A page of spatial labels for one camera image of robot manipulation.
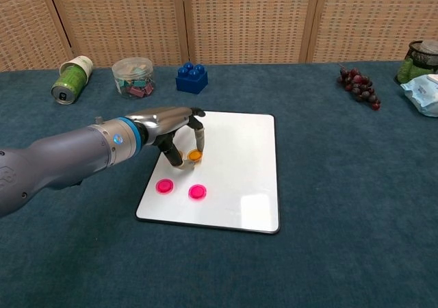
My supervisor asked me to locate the blue table cloth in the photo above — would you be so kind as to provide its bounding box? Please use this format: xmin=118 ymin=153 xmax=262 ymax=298
xmin=0 ymin=60 xmax=438 ymax=308

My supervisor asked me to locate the bamboo folding screen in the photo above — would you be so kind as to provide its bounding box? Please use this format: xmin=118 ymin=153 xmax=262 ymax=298
xmin=0 ymin=0 xmax=438 ymax=73

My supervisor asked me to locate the light blue wet wipes pack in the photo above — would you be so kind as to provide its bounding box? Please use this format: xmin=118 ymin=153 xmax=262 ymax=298
xmin=400 ymin=72 xmax=438 ymax=118

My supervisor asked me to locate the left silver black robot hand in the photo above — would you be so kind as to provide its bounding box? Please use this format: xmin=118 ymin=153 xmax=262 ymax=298
xmin=136 ymin=106 xmax=206 ymax=170

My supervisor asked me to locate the dark red grape bunch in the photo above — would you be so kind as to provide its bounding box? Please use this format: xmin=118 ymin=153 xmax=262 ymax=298
xmin=336 ymin=64 xmax=381 ymax=111

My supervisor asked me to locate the white rectangular board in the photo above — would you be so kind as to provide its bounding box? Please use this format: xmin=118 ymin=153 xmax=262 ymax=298
xmin=135 ymin=110 xmax=281 ymax=235

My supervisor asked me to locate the clear jar of clips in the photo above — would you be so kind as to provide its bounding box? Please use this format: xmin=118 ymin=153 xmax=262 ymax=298
xmin=112 ymin=57 xmax=155 ymax=100

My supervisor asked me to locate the blue building block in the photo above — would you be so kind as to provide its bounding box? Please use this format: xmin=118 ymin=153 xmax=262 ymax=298
xmin=175 ymin=61 xmax=209 ymax=95

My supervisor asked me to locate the pink disc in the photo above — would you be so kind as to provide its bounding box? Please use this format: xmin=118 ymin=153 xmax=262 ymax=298
xmin=155 ymin=178 xmax=175 ymax=195
xmin=188 ymin=183 xmax=208 ymax=201

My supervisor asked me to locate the white paper cup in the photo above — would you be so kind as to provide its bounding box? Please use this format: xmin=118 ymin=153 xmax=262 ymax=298
xmin=59 ymin=55 xmax=94 ymax=79

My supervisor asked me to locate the green jar with lid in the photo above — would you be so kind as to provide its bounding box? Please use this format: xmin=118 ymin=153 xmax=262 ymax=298
xmin=394 ymin=40 xmax=438 ymax=85

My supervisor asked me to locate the green drink can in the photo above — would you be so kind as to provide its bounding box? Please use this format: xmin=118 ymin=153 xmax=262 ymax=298
xmin=50 ymin=64 xmax=90 ymax=105

